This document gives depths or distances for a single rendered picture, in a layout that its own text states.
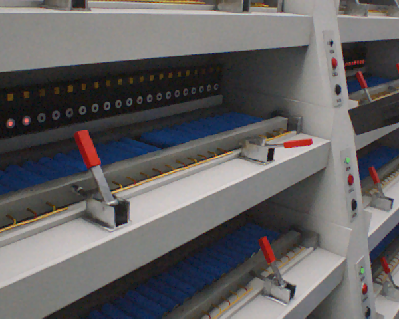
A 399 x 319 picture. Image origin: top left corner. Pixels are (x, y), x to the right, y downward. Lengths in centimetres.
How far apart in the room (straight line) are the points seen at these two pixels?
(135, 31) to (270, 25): 26
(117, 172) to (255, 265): 29
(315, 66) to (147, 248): 44
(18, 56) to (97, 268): 19
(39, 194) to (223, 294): 31
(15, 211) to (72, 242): 6
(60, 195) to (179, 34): 21
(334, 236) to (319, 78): 26
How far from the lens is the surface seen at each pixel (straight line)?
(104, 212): 46
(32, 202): 48
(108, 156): 59
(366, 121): 58
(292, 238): 84
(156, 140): 67
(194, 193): 55
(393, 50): 151
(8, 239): 45
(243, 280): 73
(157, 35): 52
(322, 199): 85
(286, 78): 84
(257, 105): 87
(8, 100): 58
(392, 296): 116
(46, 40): 43
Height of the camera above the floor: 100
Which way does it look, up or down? 7 degrees down
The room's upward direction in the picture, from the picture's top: 10 degrees counter-clockwise
